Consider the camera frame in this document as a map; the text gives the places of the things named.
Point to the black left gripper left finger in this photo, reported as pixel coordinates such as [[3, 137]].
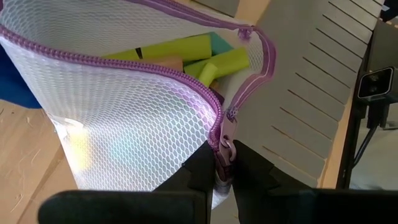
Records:
[[199, 174]]

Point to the teal wooden block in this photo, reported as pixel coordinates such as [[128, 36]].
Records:
[[220, 43]]

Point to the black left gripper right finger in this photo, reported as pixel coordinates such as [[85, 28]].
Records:
[[258, 193]]

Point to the long grey slotted divider board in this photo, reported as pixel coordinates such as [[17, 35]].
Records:
[[295, 93]]

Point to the natural wooden block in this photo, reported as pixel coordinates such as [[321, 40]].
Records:
[[169, 63]]

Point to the small black camera box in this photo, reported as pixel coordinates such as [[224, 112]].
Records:
[[376, 84]]

